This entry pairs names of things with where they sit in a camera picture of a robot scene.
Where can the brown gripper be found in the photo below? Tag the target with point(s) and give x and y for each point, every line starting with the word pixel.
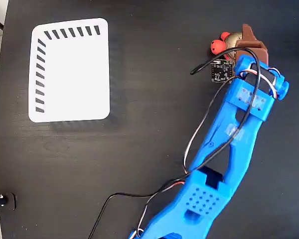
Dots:
pixel 250 44

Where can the red and gold toy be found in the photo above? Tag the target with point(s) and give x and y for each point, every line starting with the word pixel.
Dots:
pixel 220 44

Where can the white plastic tray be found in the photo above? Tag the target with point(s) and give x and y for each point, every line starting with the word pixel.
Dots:
pixel 72 72

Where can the black clamp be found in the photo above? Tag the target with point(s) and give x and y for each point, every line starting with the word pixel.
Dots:
pixel 3 200

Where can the black camera circuit board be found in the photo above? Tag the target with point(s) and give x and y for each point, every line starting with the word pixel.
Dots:
pixel 221 72

